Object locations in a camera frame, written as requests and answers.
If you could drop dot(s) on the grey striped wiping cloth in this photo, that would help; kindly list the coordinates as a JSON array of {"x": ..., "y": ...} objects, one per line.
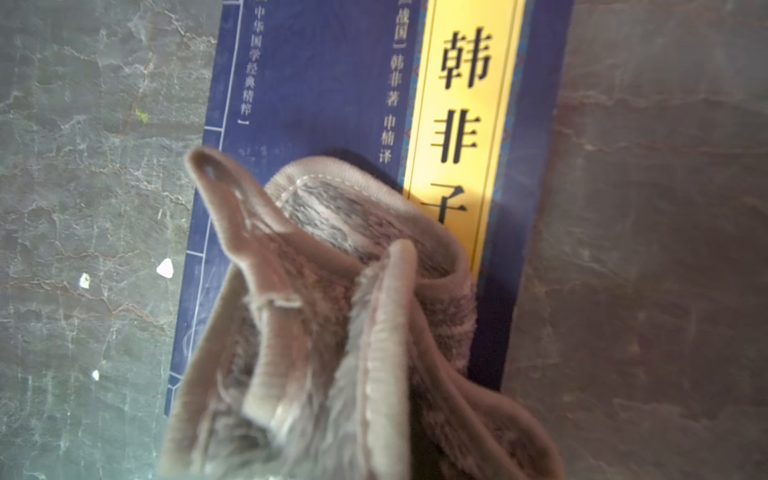
[{"x": 339, "y": 343}]

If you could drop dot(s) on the navy book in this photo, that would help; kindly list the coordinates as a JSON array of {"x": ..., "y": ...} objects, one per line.
[{"x": 449, "y": 102}]

